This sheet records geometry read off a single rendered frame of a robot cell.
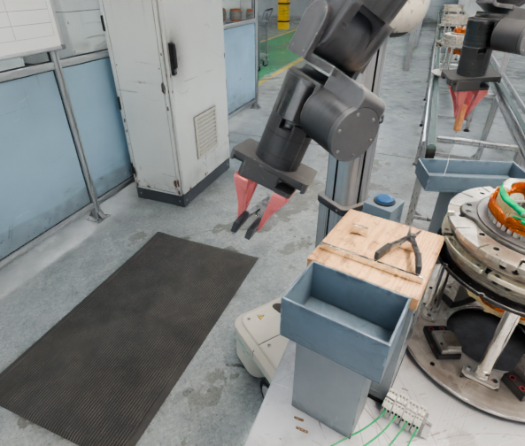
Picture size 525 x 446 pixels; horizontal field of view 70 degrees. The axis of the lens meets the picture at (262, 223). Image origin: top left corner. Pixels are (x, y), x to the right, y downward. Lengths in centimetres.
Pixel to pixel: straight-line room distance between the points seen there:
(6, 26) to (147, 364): 177
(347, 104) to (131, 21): 236
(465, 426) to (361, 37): 70
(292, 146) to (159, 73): 221
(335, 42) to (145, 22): 224
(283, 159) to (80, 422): 153
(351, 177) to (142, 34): 186
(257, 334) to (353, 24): 133
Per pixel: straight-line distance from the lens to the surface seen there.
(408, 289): 64
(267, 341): 157
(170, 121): 268
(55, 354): 208
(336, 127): 37
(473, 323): 106
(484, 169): 119
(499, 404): 90
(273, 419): 80
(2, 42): 242
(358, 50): 44
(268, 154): 45
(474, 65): 93
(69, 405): 188
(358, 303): 67
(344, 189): 109
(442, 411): 88
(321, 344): 61
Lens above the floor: 147
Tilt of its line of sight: 33 degrees down
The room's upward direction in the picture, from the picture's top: straight up
